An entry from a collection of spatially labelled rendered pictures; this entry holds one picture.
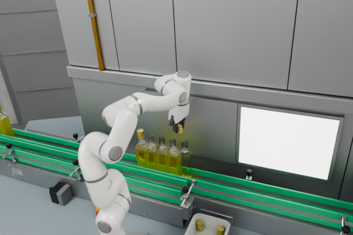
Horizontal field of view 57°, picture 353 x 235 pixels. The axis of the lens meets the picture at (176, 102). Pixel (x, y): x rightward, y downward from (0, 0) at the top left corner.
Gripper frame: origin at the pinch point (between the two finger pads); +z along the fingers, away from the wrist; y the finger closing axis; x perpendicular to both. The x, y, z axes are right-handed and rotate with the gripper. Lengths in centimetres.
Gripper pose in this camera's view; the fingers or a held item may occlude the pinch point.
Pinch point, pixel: (178, 126)
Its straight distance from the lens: 151.8
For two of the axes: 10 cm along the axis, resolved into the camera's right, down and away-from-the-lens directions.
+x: 7.9, 4.1, -4.6
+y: -6.1, 4.6, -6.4
